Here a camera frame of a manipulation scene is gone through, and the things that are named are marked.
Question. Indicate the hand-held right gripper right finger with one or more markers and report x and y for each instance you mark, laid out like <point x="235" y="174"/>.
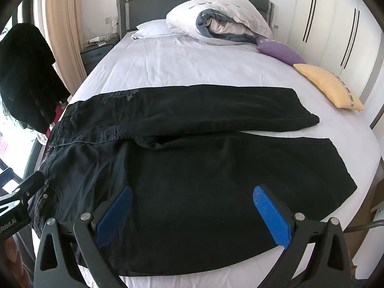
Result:
<point x="270" y="216"/>

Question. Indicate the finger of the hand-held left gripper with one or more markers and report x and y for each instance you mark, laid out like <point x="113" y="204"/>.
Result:
<point x="28" y="186"/>

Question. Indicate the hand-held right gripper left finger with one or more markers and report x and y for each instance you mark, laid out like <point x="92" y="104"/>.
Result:
<point x="115" y="213"/>

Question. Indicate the black pants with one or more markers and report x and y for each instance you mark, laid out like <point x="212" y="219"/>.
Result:
<point x="180" y="171"/>

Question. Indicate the person's left hand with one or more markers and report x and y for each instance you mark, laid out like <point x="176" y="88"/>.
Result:
<point x="12" y="255"/>

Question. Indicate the red cloth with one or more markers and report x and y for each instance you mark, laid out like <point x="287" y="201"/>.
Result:
<point x="53" y="117"/>

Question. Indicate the grey metal tube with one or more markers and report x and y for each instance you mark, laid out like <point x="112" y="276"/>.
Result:
<point x="364" y="225"/>

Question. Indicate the hanging black garment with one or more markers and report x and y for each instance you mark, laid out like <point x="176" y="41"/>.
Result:
<point x="27" y="75"/>

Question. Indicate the yellow cushion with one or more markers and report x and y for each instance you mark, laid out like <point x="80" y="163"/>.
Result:
<point x="327" y="84"/>

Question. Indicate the grey nightstand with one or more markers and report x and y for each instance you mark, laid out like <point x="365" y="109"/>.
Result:
<point x="96" y="55"/>

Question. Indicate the beige curtain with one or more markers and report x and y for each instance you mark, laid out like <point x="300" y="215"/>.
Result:
<point x="64" y="30"/>

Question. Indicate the white tray with small things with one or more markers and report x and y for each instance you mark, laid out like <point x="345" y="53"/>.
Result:
<point x="97" y="40"/>

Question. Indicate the purple cushion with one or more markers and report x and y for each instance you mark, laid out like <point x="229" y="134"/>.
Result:
<point x="279" y="52"/>

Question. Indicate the bed with white sheet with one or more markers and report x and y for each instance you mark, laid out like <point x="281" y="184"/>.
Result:
<point x="186" y="63"/>

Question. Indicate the white pillow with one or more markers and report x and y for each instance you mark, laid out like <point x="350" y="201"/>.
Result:
<point x="156" y="29"/>

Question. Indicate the white wardrobe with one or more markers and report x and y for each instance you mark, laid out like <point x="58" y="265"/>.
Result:
<point x="333" y="27"/>

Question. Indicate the folded white and grey duvet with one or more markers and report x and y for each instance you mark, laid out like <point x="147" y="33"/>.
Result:
<point x="228" y="9"/>

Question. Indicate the wall socket plate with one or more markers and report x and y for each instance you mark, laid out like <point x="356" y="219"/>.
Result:
<point x="110" y="20"/>

